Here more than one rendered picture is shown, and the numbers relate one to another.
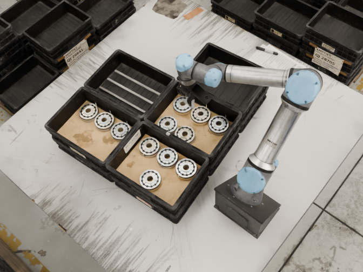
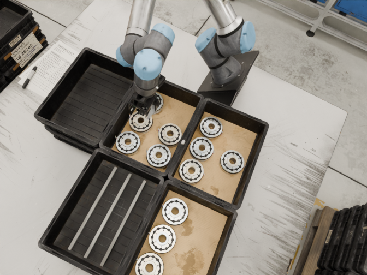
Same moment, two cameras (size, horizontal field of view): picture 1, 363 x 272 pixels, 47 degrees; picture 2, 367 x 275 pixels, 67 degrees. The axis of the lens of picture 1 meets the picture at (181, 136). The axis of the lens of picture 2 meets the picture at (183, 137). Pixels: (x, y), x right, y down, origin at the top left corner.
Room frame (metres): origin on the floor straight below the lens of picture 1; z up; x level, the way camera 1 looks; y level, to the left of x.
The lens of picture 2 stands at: (1.20, 0.43, 1.97)
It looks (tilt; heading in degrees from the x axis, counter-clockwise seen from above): 67 degrees down; 244
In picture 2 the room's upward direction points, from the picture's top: 10 degrees clockwise
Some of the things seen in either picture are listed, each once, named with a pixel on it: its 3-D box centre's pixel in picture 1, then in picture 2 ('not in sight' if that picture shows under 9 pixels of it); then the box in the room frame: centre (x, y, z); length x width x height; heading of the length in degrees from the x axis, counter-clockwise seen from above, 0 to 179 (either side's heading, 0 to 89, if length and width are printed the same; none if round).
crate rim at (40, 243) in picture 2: (129, 83); (105, 210); (1.37, 0.24, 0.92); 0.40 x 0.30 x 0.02; 49
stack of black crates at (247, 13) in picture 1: (241, 11); not in sight; (2.46, -0.59, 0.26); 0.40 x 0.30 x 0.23; 43
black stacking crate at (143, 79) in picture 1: (130, 88); (107, 212); (1.37, 0.24, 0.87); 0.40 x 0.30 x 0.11; 49
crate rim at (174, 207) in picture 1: (156, 163); (220, 150); (0.88, 0.13, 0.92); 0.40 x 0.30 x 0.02; 49
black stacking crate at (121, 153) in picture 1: (158, 168); (218, 154); (0.88, 0.13, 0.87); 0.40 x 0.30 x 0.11; 49
